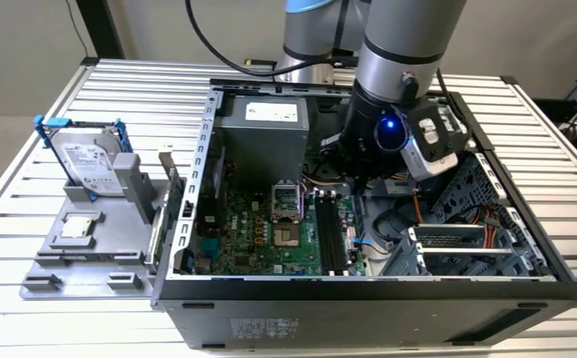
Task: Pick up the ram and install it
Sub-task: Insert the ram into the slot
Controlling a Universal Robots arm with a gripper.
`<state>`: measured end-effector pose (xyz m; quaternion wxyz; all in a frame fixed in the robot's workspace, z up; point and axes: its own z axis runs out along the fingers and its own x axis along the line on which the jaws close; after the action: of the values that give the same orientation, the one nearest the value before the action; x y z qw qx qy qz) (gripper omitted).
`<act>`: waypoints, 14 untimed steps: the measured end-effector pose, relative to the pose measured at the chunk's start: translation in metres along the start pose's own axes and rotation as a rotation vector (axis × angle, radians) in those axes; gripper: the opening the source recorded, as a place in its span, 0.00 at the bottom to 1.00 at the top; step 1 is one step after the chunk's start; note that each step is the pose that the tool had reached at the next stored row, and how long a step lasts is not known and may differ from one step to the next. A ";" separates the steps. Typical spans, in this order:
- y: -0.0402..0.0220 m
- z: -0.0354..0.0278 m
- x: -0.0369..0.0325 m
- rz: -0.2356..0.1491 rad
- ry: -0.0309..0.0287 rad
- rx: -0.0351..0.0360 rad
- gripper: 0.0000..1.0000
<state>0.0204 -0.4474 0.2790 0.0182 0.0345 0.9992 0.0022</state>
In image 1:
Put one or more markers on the grey power supply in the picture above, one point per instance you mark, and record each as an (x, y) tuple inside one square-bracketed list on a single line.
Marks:
[(264, 149)]

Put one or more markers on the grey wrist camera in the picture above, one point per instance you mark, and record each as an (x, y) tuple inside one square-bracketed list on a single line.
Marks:
[(431, 149)]

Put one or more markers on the green motherboard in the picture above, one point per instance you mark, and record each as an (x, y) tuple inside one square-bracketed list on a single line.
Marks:
[(248, 238)]

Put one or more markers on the green graphics card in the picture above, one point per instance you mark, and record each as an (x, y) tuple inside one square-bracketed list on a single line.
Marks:
[(174, 194)]

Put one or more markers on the dark RAM stick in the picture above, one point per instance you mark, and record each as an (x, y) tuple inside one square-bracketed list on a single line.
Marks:
[(90, 256)]

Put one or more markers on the black upright post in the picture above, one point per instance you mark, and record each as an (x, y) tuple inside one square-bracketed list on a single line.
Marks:
[(102, 30)]

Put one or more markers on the black open PC case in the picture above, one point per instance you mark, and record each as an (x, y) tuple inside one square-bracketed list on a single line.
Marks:
[(319, 317)]

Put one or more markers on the grey disk bay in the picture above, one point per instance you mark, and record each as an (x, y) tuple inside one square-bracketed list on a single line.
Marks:
[(448, 233)]

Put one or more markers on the silver CPU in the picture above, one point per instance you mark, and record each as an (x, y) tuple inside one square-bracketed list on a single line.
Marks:
[(76, 226)]

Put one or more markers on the CPU socket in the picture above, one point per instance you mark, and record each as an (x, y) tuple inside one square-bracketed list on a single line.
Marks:
[(287, 235)]

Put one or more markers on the grey parts rack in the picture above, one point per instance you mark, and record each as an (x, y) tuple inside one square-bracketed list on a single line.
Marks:
[(119, 231)]

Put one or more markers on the black RAM slot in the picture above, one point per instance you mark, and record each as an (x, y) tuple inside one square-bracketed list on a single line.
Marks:
[(324, 231), (336, 231)]

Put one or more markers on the hard disk in blue carrier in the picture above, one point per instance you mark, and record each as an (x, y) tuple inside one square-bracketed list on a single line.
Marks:
[(87, 160)]

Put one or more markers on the teal expansion slot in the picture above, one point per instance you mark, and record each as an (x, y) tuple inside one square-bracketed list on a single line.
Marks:
[(208, 249)]

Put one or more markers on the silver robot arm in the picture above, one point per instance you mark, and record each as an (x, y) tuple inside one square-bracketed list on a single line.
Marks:
[(408, 44)]

